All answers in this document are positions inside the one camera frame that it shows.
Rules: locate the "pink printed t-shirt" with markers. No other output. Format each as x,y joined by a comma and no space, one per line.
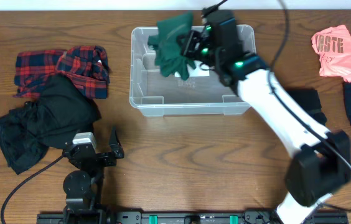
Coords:
333,46

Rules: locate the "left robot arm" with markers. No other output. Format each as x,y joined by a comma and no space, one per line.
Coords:
83,187

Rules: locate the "dark green garment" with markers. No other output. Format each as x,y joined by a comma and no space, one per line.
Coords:
168,51

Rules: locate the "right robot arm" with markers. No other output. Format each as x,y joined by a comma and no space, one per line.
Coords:
320,159

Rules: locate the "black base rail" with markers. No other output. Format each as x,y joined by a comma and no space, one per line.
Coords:
248,217

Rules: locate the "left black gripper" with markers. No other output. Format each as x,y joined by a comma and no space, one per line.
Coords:
98,156

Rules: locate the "clear plastic storage bin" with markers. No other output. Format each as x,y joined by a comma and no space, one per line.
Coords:
155,95

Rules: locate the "red navy plaid shirt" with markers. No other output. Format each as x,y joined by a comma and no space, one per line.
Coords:
86,66

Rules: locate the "black garment with band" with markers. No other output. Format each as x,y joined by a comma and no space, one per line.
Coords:
309,101

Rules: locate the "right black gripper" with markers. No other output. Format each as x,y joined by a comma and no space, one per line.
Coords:
190,45

